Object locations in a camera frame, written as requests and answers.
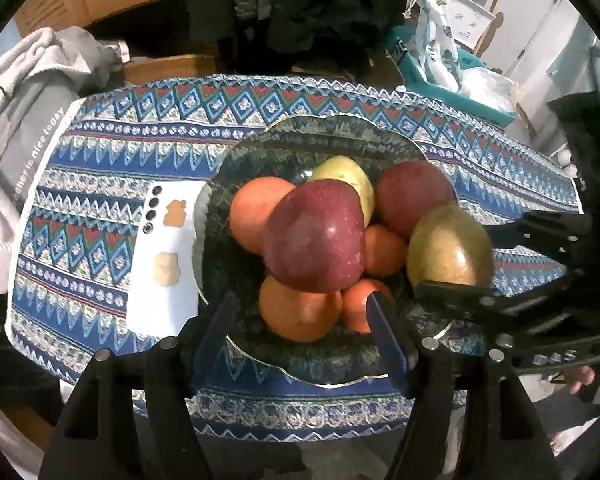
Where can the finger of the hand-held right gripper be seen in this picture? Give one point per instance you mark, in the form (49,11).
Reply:
(545,240)
(460,300)

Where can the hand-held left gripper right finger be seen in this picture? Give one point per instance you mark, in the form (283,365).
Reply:
(387,340)

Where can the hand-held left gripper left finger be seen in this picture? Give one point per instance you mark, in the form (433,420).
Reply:
(215,340)

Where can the small orange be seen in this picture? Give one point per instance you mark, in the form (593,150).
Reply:
(355,305)
(386,252)

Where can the green-yellow pear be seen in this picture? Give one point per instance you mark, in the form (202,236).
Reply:
(445,245)

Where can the large orange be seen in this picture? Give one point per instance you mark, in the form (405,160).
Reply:
(297,315)
(250,215)

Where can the red apple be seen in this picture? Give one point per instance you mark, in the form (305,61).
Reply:
(312,237)
(410,195)

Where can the green yellow apple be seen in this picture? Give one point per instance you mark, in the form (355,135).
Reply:
(350,180)

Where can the dark glass bowl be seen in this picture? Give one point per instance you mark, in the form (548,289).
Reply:
(260,155)

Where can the person's right hand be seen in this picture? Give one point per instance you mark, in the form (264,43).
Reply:
(582,380)

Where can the white smartphone with stickers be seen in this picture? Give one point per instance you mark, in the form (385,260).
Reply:
(165,310)

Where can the clear plastic bag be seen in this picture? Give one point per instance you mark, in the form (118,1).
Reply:
(485,85)

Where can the blue patterned tablecloth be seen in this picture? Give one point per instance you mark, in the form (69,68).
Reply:
(105,160)

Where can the teal box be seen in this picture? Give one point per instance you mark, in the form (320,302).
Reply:
(415,72)

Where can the white door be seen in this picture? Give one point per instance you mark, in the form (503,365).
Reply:
(540,25)

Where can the white plastic basket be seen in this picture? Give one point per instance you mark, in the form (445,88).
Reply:
(472,20)

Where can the white printed bag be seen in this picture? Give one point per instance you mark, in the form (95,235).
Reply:
(432,35)

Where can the wooden shelf unit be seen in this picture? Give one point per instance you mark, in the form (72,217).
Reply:
(495,7)

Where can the grey printed shirt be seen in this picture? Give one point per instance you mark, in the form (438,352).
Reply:
(25,125)

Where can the grey sweatshirt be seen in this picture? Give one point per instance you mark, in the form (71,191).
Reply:
(85,60)

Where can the black winter coat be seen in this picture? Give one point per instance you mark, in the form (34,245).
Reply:
(330,10)

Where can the pile of grey white clothes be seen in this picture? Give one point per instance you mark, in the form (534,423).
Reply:
(10,70)

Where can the dark thin jacket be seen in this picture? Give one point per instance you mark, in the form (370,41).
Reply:
(205,0)

